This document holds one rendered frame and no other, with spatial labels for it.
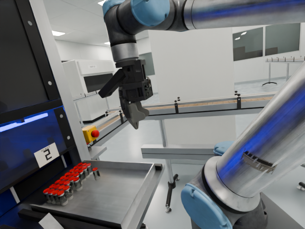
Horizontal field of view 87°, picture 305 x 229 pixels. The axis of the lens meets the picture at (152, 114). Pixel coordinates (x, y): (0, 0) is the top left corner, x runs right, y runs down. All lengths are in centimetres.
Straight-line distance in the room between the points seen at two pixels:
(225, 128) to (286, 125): 178
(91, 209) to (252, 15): 64
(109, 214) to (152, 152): 111
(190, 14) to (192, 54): 144
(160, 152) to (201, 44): 119
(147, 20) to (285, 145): 33
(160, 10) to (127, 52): 14
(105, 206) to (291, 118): 52
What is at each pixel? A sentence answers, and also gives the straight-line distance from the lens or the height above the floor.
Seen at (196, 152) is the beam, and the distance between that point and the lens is 150.
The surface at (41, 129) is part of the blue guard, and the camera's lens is 73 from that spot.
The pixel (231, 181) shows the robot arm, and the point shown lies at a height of 105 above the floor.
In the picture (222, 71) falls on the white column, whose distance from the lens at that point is 189.
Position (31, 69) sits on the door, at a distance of 76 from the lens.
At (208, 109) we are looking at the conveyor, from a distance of 132.
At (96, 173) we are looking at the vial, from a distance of 70.
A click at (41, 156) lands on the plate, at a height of 103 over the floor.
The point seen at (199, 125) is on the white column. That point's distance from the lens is 202.
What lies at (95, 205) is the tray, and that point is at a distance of 61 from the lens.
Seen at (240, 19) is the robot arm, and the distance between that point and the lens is 42.
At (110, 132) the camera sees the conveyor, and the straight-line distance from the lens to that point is 122.
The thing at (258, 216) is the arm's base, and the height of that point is 83.
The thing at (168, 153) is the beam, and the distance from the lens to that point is 156.
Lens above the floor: 126
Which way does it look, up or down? 15 degrees down
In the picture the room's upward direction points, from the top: 10 degrees counter-clockwise
